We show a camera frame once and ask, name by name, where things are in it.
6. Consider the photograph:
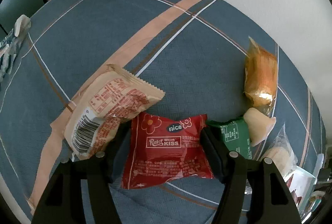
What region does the teal chair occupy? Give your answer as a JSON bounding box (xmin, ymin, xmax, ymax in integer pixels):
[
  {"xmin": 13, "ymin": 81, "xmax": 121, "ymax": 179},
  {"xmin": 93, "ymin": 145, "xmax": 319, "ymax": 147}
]
[{"xmin": 1, "ymin": 0, "xmax": 44, "ymax": 37}]

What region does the orange cake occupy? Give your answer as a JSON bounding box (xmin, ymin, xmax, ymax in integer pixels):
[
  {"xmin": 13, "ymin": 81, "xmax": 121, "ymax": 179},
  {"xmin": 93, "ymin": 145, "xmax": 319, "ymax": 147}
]
[{"xmin": 244, "ymin": 37, "xmax": 278, "ymax": 109}]

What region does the white box with print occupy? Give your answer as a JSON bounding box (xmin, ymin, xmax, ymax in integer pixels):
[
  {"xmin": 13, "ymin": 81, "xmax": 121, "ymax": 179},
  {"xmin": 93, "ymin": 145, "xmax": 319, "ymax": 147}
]
[{"xmin": 284, "ymin": 166, "xmax": 316, "ymax": 214}]

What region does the green snack packet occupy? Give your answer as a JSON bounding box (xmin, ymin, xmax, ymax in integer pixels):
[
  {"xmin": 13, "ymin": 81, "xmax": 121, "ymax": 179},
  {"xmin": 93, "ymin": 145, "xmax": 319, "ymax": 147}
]
[{"xmin": 206, "ymin": 117, "xmax": 252, "ymax": 160}]

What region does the cream pudding cup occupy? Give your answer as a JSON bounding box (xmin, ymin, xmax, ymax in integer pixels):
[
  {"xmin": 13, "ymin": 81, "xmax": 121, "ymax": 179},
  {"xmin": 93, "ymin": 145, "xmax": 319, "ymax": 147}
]
[{"xmin": 243, "ymin": 107, "xmax": 276, "ymax": 147}]

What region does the beige snack packet with barcode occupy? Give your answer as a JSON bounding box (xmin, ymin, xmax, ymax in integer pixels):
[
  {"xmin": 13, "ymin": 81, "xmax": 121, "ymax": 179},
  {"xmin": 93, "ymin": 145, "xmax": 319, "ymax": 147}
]
[{"xmin": 64, "ymin": 64, "xmax": 165, "ymax": 160}]

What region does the clear wrapped pastry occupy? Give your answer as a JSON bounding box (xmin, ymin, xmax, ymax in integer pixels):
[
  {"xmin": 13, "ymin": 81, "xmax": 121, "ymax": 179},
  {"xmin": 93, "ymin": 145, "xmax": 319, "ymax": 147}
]
[{"xmin": 260, "ymin": 124, "xmax": 298, "ymax": 177}]

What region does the red Rater Kiss snack packet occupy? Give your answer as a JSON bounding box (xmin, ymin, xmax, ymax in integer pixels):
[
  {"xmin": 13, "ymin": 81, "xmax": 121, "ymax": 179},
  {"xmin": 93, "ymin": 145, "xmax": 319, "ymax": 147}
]
[{"xmin": 121, "ymin": 112, "xmax": 213, "ymax": 190}]

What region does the blue plaid tablecloth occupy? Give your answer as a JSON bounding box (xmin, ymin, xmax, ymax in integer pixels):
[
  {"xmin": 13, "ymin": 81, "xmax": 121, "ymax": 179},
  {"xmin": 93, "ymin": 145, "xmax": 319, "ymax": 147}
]
[{"xmin": 1, "ymin": 0, "xmax": 326, "ymax": 219}]

